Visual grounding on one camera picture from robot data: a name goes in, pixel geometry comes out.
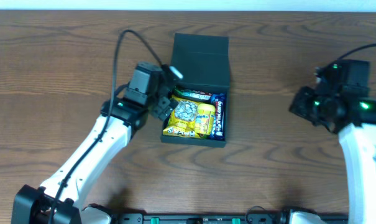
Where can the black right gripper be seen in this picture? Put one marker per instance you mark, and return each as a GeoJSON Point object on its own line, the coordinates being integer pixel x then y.
{"type": "Point", "coordinates": [301, 104]}

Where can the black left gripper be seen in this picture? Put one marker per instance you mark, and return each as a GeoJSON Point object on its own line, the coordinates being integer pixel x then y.
{"type": "Point", "coordinates": [164, 101]}

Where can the red green KitKat bar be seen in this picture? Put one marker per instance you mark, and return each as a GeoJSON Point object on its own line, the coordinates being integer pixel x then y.
{"type": "Point", "coordinates": [193, 95]}

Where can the yellow sunflower seed bag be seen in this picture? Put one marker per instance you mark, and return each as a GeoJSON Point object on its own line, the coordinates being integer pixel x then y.
{"type": "Point", "coordinates": [181, 122]}

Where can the dark green cardboard box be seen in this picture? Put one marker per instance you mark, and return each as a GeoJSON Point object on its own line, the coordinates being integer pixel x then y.
{"type": "Point", "coordinates": [203, 61]}

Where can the yellow Mentos jar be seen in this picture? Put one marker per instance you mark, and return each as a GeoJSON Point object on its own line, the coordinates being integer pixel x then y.
{"type": "Point", "coordinates": [204, 119]}

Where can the blue Oreo cookie pack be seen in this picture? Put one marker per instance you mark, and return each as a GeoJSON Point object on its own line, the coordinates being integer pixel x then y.
{"type": "Point", "coordinates": [211, 133]}

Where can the blue Dairy Milk bar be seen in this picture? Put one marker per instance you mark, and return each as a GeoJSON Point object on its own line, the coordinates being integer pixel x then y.
{"type": "Point", "coordinates": [218, 116]}

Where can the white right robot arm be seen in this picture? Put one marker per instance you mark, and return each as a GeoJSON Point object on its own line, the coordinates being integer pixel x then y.
{"type": "Point", "coordinates": [340, 102]}

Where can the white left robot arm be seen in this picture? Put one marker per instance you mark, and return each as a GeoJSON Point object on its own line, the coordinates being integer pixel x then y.
{"type": "Point", "coordinates": [61, 198]}

